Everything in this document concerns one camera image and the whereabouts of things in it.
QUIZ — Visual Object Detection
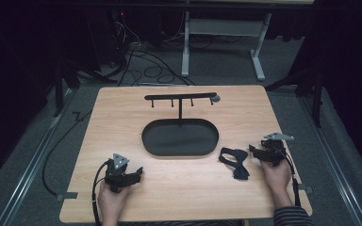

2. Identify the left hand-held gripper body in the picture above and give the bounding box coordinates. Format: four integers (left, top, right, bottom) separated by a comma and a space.
104, 153, 132, 193

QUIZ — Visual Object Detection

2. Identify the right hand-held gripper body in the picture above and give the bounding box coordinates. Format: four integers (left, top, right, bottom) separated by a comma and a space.
260, 132, 296, 168

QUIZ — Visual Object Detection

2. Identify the black bow tie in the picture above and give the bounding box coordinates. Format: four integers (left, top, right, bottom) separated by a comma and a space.
218, 147, 251, 181

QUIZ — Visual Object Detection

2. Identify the black hook rack with tray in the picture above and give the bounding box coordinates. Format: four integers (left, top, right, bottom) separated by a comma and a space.
140, 91, 222, 157

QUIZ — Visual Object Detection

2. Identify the person's left hand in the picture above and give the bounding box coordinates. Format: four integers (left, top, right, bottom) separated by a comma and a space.
97, 181, 133, 224

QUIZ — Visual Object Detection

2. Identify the person's right hand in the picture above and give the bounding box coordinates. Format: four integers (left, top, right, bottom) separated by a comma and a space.
259, 157, 293, 202

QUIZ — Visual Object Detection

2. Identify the black metal stand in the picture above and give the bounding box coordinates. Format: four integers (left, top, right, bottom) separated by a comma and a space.
52, 58, 119, 119
264, 67, 325, 129

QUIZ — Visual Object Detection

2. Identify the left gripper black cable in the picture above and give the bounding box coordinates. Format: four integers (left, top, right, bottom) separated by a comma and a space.
90, 159, 111, 226

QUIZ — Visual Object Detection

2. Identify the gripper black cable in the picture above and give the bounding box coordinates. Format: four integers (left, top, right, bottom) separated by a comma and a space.
272, 147, 302, 208
90, 159, 111, 226

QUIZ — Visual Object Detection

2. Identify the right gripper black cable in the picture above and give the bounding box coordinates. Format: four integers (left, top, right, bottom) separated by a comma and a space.
272, 147, 302, 208

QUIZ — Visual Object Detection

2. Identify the grey table edge bracket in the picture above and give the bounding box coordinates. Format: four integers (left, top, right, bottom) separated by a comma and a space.
56, 191, 79, 202
297, 183, 314, 195

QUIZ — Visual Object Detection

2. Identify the grey metal floor rail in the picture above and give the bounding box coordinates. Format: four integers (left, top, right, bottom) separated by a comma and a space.
0, 89, 76, 226
296, 93, 362, 226

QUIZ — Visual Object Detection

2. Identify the black floor cable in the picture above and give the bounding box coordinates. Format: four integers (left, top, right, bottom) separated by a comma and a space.
41, 109, 92, 197

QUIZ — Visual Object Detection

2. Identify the tangle of black cables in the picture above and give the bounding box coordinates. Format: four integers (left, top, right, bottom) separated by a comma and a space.
110, 12, 197, 88

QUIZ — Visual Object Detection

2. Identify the white metal desk frame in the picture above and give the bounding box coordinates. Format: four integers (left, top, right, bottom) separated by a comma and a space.
180, 10, 273, 82

